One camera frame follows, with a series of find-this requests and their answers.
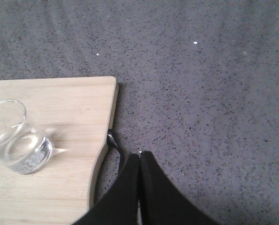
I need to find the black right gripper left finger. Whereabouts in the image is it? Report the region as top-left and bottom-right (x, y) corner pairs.
(74, 154), (140, 225)

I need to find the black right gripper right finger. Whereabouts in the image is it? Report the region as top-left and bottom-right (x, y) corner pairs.
(140, 151), (217, 225)

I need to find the clear glass measuring beaker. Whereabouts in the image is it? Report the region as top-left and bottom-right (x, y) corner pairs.
(0, 99), (54, 174)

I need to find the light wooden cutting board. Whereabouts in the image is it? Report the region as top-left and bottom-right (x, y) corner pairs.
(0, 76), (118, 225)

